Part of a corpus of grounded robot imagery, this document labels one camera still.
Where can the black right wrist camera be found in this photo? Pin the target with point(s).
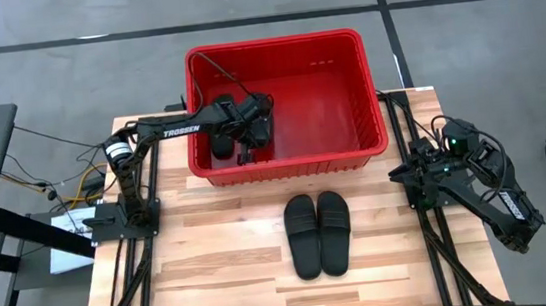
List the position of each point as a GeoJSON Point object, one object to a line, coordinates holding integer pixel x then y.
{"type": "Point", "coordinates": [462, 137]}

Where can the red plastic bin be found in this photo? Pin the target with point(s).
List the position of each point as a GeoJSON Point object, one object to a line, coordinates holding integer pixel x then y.
{"type": "Point", "coordinates": [320, 118]}

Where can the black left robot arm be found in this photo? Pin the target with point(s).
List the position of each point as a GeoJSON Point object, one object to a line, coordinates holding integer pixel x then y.
{"type": "Point", "coordinates": [150, 129]}

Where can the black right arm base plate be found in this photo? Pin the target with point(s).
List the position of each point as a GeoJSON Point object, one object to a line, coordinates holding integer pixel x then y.
{"type": "Point", "coordinates": [415, 199]}

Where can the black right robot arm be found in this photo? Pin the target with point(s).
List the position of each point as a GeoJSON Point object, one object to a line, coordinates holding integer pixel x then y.
{"type": "Point", "coordinates": [484, 203]}

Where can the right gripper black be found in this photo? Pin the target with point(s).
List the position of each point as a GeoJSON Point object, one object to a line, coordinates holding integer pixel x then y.
{"type": "Point", "coordinates": [430, 168]}

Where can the small black bracket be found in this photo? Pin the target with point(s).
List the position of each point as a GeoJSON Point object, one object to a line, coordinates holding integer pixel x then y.
{"type": "Point", "coordinates": [175, 106]}

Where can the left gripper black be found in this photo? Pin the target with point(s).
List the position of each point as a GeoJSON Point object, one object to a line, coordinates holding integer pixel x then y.
{"type": "Point", "coordinates": [246, 110]}

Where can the white box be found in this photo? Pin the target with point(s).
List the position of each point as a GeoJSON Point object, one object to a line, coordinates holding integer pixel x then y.
{"type": "Point", "coordinates": [67, 260]}

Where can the white printed paper sheet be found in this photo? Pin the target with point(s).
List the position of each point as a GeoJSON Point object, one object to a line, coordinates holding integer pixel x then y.
{"type": "Point", "coordinates": [71, 222]}

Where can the black rubber slide sandal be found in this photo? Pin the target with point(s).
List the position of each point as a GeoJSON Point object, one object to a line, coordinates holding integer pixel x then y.
{"type": "Point", "coordinates": [303, 240]}
{"type": "Point", "coordinates": [335, 237]}
{"type": "Point", "coordinates": [222, 148]}

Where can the black aluminium rig frame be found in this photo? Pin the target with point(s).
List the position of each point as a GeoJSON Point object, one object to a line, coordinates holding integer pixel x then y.
{"type": "Point", "coordinates": [398, 98]}

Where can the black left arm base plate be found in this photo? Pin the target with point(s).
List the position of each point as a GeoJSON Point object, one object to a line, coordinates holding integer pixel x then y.
{"type": "Point", "coordinates": [110, 231]}

